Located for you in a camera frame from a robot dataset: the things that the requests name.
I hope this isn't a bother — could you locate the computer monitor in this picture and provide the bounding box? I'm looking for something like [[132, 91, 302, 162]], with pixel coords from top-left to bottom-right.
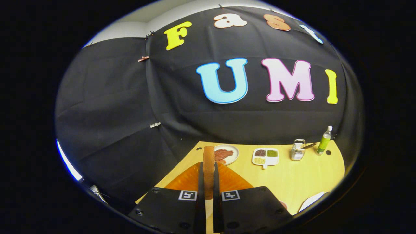
[[56, 139, 84, 182]]

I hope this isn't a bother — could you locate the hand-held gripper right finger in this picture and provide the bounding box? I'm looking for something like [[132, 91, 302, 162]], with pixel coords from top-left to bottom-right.
[[212, 162, 293, 234]]

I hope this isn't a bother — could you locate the black backdrop cloth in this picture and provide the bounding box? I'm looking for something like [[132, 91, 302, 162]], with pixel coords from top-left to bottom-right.
[[55, 6, 364, 212]]

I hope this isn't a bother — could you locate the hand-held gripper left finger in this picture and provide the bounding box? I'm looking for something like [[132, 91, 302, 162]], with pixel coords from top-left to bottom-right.
[[128, 161, 207, 234]]

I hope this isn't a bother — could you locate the white plate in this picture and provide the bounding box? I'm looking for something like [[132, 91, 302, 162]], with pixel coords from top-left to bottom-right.
[[298, 191, 326, 212]]

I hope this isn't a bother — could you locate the red meat slice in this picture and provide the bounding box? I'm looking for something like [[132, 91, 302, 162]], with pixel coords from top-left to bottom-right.
[[214, 149, 234, 164]]

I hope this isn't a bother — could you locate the toasted bread slice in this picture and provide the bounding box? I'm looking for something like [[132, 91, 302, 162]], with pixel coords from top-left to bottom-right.
[[203, 146, 216, 200]]

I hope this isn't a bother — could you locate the metal wire rack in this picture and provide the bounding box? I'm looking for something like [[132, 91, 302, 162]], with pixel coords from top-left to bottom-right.
[[290, 139, 306, 161]]

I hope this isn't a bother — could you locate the round grey plate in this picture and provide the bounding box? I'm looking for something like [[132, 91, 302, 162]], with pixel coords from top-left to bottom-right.
[[214, 144, 240, 165]]

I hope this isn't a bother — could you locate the divided white bean dish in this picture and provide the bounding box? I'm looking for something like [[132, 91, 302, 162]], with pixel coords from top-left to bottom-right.
[[252, 148, 280, 169]]

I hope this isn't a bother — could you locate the green label bottle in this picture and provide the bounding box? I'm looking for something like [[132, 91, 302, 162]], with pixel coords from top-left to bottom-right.
[[316, 126, 333, 155]]

